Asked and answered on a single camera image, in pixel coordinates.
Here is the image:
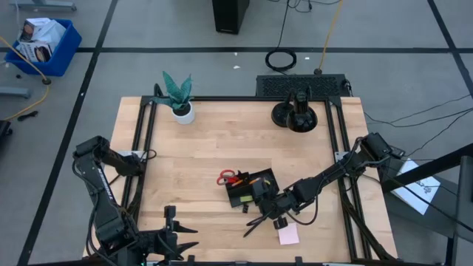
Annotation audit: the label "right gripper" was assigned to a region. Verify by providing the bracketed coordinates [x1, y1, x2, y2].
[246, 181, 297, 231]

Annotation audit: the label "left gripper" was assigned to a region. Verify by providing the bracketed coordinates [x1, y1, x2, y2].
[141, 205, 200, 262]

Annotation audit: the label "black mesh desk organizer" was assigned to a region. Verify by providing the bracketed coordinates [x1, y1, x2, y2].
[225, 168, 281, 208]

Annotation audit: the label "red handled scissors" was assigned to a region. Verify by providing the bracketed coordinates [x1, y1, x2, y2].
[216, 169, 240, 186]

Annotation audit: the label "pink sticky note pad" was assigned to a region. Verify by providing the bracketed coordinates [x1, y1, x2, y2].
[277, 222, 301, 246]

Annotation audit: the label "black desk lamp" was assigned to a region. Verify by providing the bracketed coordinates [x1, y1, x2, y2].
[270, 86, 319, 133]

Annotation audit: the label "green plant in white pot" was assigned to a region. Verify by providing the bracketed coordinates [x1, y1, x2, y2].
[153, 70, 196, 126]

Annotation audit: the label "black perforated computer case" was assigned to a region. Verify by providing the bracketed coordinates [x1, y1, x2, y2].
[255, 73, 351, 99]

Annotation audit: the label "white paper sheet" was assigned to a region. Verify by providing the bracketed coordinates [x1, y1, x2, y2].
[390, 158, 442, 216]

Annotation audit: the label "small black floor object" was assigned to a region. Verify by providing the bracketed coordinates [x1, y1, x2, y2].
[17, 110, 39, 122]

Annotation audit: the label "black computer tower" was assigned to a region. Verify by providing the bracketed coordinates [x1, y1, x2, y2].
[211, 0, 251, 35]

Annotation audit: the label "blue plastic bin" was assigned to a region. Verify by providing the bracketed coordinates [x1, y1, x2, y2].
[4, 18, 83, 78]

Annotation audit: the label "grey cart leg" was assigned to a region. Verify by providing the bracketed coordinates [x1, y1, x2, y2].
[9, 0, 78, 13]
[0, 86, 31, 99]

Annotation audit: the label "small white printed box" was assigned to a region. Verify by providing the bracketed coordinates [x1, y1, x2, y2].
[15, 41, 53, 64]

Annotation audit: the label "large white printed box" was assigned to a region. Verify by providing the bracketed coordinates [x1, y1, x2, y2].
[16, 17, 67, 47]

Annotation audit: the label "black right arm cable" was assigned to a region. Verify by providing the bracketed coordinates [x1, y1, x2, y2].
[287, 195, 319, 227]

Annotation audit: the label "black coiled cable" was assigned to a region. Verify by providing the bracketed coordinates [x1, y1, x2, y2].
[264, 0, 298, 73]

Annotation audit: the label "yellow hanging cable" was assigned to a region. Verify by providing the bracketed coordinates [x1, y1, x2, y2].
[0, 35, 52, 123]
[318, 0, 344, 72]

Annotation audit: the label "grey metal post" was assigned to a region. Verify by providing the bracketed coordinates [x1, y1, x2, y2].
[451, 154, 473, 266]

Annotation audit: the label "thin black floor cable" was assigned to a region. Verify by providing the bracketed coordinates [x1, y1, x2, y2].
[406, 109, 473, 157]
[364, 94, 473, 125]

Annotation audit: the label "black diagonal frame beam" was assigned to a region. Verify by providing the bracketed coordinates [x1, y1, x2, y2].
[380, 142, 473, 193]

